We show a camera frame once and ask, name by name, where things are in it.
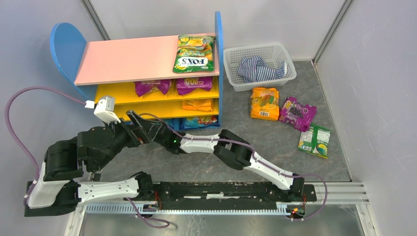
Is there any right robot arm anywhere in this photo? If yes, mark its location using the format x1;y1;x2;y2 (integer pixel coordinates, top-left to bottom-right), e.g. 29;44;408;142
141;120;304;201

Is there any blue Blendy bag on shelf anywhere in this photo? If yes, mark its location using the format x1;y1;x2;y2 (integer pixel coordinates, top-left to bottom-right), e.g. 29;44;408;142
179;115;219;130

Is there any purple 100 candy bag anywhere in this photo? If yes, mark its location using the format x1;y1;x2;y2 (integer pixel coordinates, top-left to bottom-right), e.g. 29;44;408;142
134;80;173;97

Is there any orange candy bag on shelf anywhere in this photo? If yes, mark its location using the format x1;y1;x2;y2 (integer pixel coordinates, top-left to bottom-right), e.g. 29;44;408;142
181;98;214;112

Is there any white plastic mesh basket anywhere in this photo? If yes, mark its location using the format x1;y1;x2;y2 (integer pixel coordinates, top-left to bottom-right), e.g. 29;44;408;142
223;43;297;91

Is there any purple 100 bag on shelf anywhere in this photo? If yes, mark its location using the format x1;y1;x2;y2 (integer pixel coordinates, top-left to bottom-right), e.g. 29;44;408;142
176;76;213;95

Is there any blue pink yellow shelf unit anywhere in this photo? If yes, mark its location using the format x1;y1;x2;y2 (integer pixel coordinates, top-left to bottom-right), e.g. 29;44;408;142
50;11;224;123

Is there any blue Blendy candy bag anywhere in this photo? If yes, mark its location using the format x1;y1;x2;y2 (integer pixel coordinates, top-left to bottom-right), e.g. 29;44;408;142
163;118;180;131

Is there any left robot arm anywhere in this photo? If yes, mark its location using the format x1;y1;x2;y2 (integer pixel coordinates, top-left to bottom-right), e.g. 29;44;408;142
24;111;155;217

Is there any green candy bag face down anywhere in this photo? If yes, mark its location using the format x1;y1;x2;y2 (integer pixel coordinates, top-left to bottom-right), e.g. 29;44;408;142
298;123;331;159

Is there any purple grape candy bag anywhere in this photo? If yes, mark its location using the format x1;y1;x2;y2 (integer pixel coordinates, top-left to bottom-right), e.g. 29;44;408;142
278;96;317;132

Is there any blue white striped cloth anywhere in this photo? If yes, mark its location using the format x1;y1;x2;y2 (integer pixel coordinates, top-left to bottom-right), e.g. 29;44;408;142
237;56;288;83

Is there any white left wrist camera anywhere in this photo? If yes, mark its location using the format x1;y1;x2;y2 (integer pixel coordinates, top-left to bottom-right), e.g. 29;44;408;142
85;96;121;124

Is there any orange mango candy bag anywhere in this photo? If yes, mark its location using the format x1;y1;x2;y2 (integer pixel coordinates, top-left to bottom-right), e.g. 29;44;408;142
250;87;280;121

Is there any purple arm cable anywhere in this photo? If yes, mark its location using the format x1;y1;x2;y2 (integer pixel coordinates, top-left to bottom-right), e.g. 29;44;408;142
4;86;170;229
138;113;328;222

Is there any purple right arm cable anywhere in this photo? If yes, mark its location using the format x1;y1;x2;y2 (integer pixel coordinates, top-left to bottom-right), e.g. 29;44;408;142
138;113;328;222

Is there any green Fox's candy bag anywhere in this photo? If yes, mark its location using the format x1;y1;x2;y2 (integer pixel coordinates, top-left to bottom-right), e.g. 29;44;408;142
173;35;215;73

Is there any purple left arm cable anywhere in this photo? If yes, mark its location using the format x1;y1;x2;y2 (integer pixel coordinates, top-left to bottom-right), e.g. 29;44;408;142
4;86;170;229

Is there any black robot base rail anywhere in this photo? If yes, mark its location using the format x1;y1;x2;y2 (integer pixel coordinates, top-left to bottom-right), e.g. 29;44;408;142
87;182;317;215

